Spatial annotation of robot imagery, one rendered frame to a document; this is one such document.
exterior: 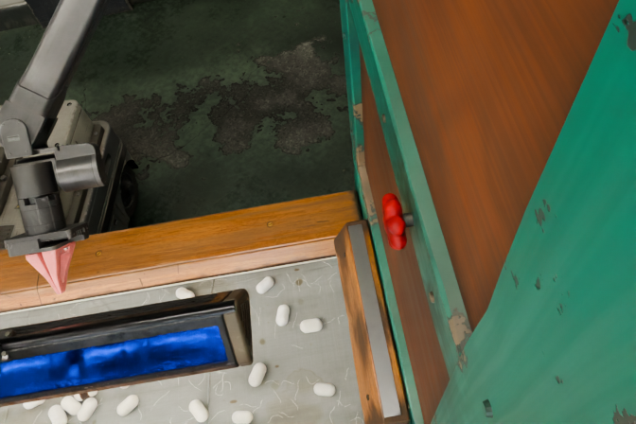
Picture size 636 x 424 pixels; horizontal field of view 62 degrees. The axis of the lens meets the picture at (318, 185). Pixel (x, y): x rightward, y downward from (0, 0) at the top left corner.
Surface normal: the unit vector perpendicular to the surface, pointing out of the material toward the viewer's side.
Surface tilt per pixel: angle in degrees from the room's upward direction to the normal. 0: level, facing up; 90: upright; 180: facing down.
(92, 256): 0
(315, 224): 0
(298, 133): 0
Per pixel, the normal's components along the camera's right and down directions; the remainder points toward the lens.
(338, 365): -0.11, -0.54
